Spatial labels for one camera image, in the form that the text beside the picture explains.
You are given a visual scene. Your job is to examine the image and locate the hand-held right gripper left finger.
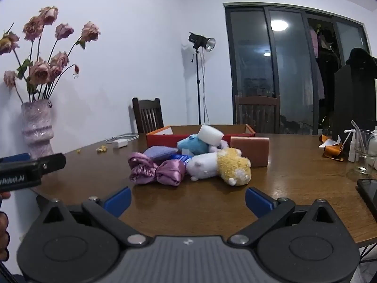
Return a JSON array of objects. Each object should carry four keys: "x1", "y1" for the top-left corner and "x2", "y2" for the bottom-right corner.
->
[{"x1": 35, "y1": 186, "x2": 151, "y2": 247}]

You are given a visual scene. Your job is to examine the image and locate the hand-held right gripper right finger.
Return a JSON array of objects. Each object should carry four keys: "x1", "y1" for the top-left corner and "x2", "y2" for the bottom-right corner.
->
[{"x1": 227, "y1": 187, "x2": 343, "y2": 246}]

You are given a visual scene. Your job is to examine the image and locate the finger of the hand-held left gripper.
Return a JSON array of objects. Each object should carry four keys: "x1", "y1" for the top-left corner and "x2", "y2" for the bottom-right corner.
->
[
  {"x1": 0, "y1": 153, "x2": 32, "y2": 164},
  {"x1": 36, "y1": 153, "x2": 66, "y2": 174}
]

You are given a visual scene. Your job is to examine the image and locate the purple satin scrunchie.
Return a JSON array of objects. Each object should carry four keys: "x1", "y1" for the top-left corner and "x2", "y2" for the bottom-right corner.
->
[
  {"x1": 156, "y1": 159, "x2": 187, "y2": 187},
  {"x1": 128, "y1": 152, "x2": 160, "y2": 185}
]

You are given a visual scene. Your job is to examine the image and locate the yellow plush toy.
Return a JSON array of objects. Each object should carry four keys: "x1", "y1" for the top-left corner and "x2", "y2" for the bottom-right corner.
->
[{"x1": 216, "y1": 148, "x2": 252, "y2": 187}]

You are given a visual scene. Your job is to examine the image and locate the rose gold rectangular box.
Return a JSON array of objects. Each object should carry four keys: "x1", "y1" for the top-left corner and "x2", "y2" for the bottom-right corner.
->
[{"x1": 230, "y1": 136, "x2": 270, "y2": 168}]

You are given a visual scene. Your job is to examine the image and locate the lavender sponge pad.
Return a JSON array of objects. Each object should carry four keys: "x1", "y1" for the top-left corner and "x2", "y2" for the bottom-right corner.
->
[{"x1": 143, "y1": 146, "x2": 178, "y2": 162}]

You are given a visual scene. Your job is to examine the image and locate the white plush toy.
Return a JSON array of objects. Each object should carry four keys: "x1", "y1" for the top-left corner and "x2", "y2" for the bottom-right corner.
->
[{"x1": 186, "y1": 153, "x2": 220, "y2": 182}]

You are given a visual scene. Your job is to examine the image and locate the lavender fluffy cloth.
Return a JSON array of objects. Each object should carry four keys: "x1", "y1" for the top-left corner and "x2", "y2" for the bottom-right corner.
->
[{"x1": 209, "y1": 140, "x2": 229, "y2": 154}]

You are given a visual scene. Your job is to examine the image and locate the red cardboard box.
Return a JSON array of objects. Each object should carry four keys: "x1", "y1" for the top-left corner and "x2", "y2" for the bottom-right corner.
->
[{"x1": 146, "y1": 124, "x2": 256, "y2": 148}]

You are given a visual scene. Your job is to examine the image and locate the blue printed packet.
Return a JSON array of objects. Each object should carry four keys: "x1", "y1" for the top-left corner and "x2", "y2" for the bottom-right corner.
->
[{"x1": 169, "y1": 153, "x2": 192, "y2": 166}]

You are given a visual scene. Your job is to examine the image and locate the white foam cylinder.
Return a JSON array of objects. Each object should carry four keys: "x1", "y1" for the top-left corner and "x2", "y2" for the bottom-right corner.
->
[{"x1": 197, "y1": 125, "x2": 225, "y2": 147}]

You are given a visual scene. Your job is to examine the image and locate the blue plush toy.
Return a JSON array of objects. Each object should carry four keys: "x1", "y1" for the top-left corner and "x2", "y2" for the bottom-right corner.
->
[{"x1": 177, "y1": 134, "x2": 210, "y2": 156}]

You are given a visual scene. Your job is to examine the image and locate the person's left hand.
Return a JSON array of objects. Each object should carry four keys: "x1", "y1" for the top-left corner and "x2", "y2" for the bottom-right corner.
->
[{"x1": 0, "y1": 191, "x2": 12, "y2": 262}]

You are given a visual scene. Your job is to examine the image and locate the pink speckled ceramic vase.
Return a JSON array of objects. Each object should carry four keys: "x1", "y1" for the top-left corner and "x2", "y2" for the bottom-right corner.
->
[{"x1": 20, "y1": 100, "x2": 55, "y2": 160}]

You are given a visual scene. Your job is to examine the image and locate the orange and white wrapper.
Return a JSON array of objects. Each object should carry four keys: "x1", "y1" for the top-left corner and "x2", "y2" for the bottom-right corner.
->
[{"x1": 318, "y1": 134, "x2": 346, "y2": 162}]

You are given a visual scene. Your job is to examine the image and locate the dark wooden slatted chair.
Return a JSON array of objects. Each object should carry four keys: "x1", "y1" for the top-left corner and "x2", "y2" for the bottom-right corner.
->
[
  {"x1": 235, "y1": 94, "x2": 281, "y2": 134},
  {"x1": 132, "y1": 97, "x2": 164, "y2": 134}
]

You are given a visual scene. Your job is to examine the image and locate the white spray bottle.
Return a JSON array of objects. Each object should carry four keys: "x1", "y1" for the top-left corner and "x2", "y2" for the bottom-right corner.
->
[{"x1": 344, "y1": 129, "x2": 358, "y2": 162}]

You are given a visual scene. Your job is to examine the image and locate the black smartphone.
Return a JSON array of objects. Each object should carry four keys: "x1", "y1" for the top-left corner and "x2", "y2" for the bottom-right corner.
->
[{"x1": 356, "y1": 178, "x2": 377, "y2": 216}]

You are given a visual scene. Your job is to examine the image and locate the clear glass beaker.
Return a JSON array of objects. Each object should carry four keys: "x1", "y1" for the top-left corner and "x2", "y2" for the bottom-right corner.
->
[{"x1": 350, "y1": 121, "x2": 376, "y2": 175}]

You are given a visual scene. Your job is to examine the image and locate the dark framed sliding glass door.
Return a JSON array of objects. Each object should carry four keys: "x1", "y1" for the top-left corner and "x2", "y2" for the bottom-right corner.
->
[{"x1": 223, "y1": 2, "x2": 372, "y2": 136}]

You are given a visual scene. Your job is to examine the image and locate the white plastic bottle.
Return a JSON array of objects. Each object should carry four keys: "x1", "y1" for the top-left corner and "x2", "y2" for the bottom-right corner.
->
[{"x1": 368, "y1": 127, "x2": 377, "y2": 170}]

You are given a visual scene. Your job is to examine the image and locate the hanging pink garment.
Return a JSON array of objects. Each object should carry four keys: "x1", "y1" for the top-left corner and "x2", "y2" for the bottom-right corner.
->
[{"x1": 309, "y1": 26, "x2": 333, "y2": 58}]

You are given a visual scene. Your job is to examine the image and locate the black studio light on stand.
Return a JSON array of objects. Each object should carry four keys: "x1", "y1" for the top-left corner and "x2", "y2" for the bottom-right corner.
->
[{"x1": 188, "y1": 32, "x2": 216, "y2": 125}]

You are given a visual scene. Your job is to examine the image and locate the black fuzzy garment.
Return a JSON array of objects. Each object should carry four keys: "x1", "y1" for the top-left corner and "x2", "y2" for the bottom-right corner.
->
[{"x1": 346, "y1": 47, "x2": 377, "y2": 69}]

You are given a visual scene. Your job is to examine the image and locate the white charging cable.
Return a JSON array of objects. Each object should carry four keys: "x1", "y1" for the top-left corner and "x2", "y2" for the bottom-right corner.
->
[{"x1": 105, "y1": 134, "x2": 139, "y2": 144}]

